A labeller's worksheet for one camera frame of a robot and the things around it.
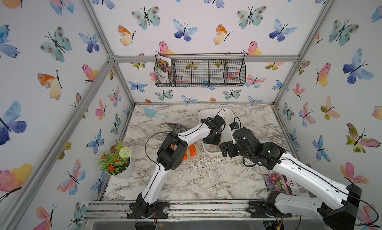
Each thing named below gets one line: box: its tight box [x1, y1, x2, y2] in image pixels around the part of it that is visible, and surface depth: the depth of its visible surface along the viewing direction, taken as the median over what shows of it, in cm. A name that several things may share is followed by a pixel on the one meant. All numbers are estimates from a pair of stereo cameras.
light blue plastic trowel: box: [144, 108, 169, 119], surface depth 117 cm
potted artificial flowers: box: [97, 141, 134, 180], surface depth 77 cm
